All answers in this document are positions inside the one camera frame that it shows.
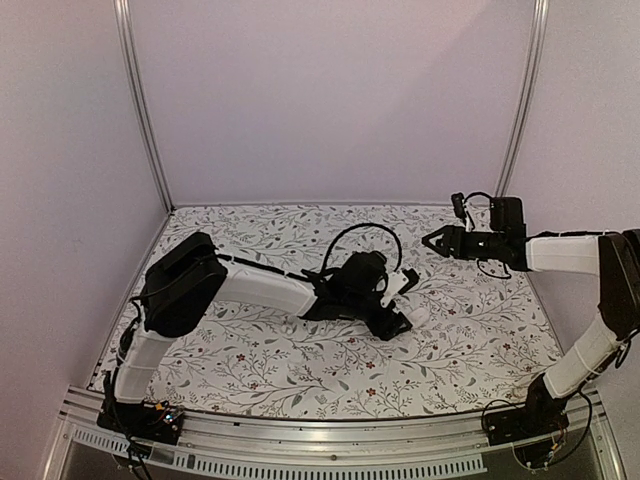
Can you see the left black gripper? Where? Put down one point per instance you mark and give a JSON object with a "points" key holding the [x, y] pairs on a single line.
{"points": [[390, 325]]}

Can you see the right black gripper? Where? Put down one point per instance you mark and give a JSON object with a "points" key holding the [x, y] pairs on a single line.
{"points": [[451, 233]]}

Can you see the white oval case lid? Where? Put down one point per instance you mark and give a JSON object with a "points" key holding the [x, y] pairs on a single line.
{"points": [[418, 317]]}

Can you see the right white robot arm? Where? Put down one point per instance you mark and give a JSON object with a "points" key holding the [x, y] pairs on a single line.
{"points": [[607, 259]]}

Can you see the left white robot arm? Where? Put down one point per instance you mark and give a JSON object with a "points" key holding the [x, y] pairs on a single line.
{"points": [[181, 286]]}

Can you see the floral tablecloth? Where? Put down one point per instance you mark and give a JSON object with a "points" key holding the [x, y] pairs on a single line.
{"points": [[486, 338]]}

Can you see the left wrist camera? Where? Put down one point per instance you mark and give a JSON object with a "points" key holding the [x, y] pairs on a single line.
{"points": [[398, 283]]}

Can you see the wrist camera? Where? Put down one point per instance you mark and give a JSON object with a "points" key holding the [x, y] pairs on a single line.
{"points": [[398, 283], [460, 211]]}

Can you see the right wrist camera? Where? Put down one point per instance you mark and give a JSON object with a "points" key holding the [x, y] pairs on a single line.
{"points": [[460, 211]]}

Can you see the right aluminium frame post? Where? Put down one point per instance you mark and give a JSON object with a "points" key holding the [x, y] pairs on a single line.
{"points": [[527, 91]]}

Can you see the aluminium frame post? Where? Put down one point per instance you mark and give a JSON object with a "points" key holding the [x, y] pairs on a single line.
{"points": [[527, 91], [122, 10]]}

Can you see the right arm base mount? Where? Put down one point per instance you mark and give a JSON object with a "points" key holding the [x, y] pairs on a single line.
{"points": [[540, 414]]}

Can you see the front aluminium rail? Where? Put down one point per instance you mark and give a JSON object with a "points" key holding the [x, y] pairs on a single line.
{"points": [[220, 446]]}

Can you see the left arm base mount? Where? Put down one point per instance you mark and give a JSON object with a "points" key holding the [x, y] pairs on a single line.
{"points": [[161, 422]]}

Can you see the left aluminium frame post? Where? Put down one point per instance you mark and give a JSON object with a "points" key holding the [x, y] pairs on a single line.
{"points": [[122, 10]]}

